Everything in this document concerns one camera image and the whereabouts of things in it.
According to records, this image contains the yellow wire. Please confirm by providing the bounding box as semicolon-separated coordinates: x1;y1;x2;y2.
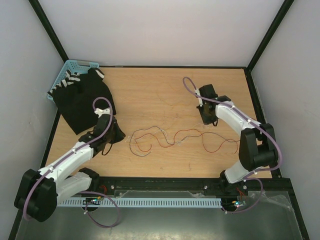
157;86;198;111

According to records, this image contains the dark purple wire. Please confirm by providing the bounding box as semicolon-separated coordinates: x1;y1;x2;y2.
128;126;242;157

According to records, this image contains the white wire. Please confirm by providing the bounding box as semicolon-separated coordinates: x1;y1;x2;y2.
131;122;216;156

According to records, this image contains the red wire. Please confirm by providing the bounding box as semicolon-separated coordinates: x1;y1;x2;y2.
134;128;240;155

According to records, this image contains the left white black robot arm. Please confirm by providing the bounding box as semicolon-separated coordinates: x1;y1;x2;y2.
14;113;126;222

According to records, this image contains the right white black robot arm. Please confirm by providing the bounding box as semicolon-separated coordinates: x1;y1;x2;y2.
194;84;278;195

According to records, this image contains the black striped cloth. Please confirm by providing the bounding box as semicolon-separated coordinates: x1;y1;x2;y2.
47;68;117;135

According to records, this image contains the light blue plastic basket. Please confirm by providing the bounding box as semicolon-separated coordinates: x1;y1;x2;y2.
51;59;100;90

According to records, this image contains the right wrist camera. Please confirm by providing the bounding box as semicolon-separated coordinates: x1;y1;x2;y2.
194;88;203;107

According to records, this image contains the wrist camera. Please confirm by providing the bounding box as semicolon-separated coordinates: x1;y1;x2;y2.
94;107;111;118
194;88;203;107

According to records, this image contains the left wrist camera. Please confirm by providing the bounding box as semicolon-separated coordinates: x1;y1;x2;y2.
94;107;111;118

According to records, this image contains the black enclosure frame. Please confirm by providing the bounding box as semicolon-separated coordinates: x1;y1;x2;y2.
7;0;311;240

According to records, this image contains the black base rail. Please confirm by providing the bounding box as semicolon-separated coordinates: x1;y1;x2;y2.
94;176;250;197

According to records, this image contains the light blue slotted cable duct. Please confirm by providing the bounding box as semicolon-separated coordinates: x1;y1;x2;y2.
59;197;221;208

